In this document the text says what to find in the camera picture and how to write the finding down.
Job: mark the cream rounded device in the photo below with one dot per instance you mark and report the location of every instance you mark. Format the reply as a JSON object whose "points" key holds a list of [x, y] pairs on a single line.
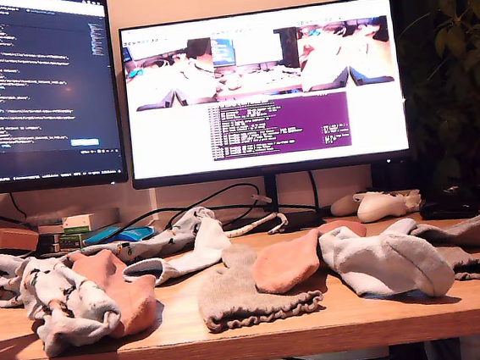
{"points": [[343, 206]]}

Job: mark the dark green box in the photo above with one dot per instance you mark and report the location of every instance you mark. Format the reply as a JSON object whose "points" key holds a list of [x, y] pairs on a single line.
{"points": [[69, 242]]}

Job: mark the white game controller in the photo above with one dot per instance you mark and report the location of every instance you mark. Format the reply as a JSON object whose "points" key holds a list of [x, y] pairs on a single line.
{"points": [[379, 209]]}

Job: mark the white patterned item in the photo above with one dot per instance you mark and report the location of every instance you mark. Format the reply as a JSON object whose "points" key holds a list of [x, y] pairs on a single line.
{"points": [[412, 201]]}

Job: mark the pink sock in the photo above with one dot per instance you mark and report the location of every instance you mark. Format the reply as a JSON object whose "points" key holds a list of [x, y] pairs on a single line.
{"points": [[286, 265], [127, 293]]}

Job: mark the monitor with dark code screen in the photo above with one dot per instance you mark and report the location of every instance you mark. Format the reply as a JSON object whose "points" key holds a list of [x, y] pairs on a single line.
{"points": [[37, 101]]}

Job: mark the monitor with bright white screen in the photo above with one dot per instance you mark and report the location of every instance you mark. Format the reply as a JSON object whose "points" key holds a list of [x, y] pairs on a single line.
{"points": [[168, 140]]}

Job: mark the black monitor stand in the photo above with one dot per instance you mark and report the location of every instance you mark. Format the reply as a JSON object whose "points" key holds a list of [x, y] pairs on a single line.
{"points": [[271, 194]]}

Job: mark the black flat device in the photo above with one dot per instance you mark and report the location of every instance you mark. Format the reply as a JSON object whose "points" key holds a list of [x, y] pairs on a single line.
{"points": [[447, 209]]}

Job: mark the blue plastic pack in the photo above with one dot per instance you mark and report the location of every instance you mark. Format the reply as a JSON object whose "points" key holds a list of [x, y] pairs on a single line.
{"points": [[130, 234]]}

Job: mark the green leafy houseplant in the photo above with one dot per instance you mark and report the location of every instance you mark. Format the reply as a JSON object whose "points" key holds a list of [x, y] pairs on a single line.
{"points": [[447, 0]]}

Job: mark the white and green box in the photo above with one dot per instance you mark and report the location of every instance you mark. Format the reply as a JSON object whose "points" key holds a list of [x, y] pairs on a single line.
{"points": [[76, 223]]}

